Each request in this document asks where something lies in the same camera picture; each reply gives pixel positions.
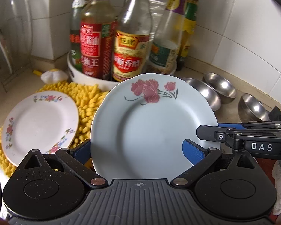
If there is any glass pot lid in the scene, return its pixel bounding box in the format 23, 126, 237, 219
0, 0, 33, 59

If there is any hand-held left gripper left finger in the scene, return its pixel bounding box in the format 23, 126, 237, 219
23, 139, 108, 188

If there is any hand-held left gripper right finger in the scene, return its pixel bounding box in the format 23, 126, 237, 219
171, 139, 256, 188

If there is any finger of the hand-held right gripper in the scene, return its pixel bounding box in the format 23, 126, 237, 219
196, 125, 249, 146
218, 121, 281, 132

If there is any green glass bottle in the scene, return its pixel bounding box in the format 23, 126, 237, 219
70, 0, 92, 72

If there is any clear purple label bottle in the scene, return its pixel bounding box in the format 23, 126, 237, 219
150, 0, 190, 74

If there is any green yellow label sauce bottle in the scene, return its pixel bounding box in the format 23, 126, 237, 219
177, 0, 200, 72

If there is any white round bottle rack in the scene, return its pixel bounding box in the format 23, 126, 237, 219
67, 50, 178, 92

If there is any stainless steel bowl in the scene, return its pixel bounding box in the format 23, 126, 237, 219
238, 93, 270, 122
181, 77, 222, 112
203, 72, 238, 105

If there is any yellow chenille mat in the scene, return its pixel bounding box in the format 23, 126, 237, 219
0, 80, 108, 177

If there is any clear yellow-red label vinegar bottle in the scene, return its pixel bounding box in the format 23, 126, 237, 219
111, 0, 152, 82

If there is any black cloth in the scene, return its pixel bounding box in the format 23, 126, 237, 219
269, 106, 281, 122

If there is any white floral plate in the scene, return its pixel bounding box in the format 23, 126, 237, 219
1, 90, 79, 167

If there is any light blue red-flower plate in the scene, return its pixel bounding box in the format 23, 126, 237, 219
90, 73, 221, 180

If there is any garlic bulb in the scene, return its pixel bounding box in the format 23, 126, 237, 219
42, 69, 68, 83

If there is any red label soy sauce bottle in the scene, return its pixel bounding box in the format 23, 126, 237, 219
80, 0, 116, 80

